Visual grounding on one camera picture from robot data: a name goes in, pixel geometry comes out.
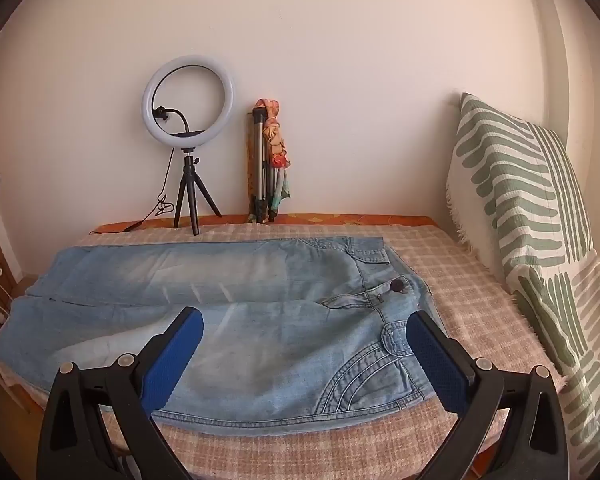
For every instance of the colourful patterned scarf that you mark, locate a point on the colourful patterned scarf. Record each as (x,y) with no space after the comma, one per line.
(276,145)

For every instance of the small black tripod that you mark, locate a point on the small black tripod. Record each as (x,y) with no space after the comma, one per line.
(189,175)

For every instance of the green striped white cushion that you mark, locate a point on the green striped white cushion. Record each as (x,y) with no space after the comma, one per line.
(520,200)

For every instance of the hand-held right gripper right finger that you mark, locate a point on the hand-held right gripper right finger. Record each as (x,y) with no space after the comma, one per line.
(440,365)

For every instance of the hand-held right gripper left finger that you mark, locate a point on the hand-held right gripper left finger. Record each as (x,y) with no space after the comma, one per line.
(172,360)

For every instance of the folded silver tripod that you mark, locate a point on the folded silver tripod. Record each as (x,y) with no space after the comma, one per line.
(256,160)

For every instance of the light blue denim pants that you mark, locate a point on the light blue denim pants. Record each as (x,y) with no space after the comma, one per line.
(280,350)

